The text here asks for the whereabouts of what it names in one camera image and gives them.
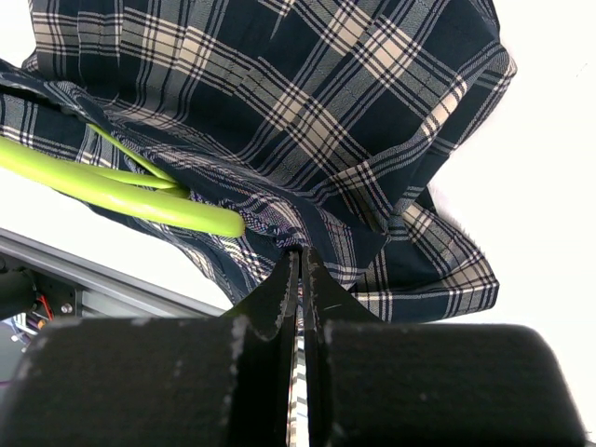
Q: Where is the green hanger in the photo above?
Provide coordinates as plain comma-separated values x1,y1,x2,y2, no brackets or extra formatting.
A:
1,124,245,237

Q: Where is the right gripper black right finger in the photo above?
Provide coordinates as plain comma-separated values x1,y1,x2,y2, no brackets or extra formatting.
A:
301,249,587,446

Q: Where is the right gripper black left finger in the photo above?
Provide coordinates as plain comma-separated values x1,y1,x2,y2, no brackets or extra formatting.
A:
1,252,300,446

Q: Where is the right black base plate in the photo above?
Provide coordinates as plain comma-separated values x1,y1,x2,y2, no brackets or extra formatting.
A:
0,267,78,322

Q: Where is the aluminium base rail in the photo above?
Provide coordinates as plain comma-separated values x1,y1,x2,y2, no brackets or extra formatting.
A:
1,229,224,318

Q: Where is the navy plaid skirt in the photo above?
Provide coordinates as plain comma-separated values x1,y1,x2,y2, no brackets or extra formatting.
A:
0,0,518,447

